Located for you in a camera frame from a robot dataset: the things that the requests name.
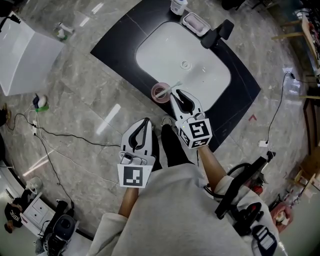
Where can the person's black trousers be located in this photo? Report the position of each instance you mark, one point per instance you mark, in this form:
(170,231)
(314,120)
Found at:
(172,147)

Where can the pink bag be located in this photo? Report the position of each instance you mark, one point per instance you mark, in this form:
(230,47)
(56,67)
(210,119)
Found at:
(282,212)

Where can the white box cabinet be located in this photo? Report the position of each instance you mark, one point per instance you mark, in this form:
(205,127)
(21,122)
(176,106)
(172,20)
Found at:
(22,55)

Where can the white spray bottle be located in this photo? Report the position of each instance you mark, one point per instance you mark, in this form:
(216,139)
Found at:
(62,31)

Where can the white power strip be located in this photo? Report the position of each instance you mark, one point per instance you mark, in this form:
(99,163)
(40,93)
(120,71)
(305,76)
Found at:
(34,127)

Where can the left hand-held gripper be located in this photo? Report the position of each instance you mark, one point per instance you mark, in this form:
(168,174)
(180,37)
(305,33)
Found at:
(132,175)

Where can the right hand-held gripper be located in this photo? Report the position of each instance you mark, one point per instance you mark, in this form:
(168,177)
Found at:
(197,131)

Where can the cloth bundle with green item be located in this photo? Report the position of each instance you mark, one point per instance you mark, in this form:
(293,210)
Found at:
(41,102)

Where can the person's white shoe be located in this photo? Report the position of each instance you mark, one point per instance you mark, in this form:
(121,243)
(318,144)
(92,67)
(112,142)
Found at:
(167,120)

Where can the white drawer cabinet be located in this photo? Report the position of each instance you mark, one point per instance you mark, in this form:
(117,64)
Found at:
(38,210)

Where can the person's grey sweatshirt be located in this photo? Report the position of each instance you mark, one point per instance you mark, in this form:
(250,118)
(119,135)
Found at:
(170,215)

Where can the black wheeled machine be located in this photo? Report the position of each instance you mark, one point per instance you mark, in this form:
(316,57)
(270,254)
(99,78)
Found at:
(62,225)

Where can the black frame equipment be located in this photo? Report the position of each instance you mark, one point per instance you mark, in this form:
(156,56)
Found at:
(240,197)

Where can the light wooden frame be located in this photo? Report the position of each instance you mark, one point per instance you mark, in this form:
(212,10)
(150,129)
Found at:
(305,182)

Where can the pink soap bar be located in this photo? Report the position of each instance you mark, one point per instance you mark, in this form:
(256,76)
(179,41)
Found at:
(195,22)

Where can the person's right forearm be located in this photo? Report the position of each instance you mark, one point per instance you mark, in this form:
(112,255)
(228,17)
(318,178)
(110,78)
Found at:
(212,167)

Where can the black pouch with white stripes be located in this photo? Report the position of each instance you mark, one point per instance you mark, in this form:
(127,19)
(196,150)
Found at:
(263,238)

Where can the person's left forearm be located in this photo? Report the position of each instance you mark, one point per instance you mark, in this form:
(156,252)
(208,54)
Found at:
(128,200)

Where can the white toothbrush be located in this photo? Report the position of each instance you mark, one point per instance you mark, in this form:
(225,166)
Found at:
(166,90)

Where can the black faucet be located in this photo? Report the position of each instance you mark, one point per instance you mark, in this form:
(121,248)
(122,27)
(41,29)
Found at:
(216,35)

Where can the white soap dish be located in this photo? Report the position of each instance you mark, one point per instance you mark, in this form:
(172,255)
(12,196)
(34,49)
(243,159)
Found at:
(198,31)

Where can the wooden shelf rack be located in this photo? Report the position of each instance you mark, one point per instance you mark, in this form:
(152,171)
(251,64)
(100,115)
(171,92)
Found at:
(310,45)

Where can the white sink basin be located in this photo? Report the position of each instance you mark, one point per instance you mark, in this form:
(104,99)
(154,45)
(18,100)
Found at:
(175,50)

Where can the pink cup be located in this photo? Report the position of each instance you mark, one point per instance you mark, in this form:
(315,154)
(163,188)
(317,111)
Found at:
(158,98)

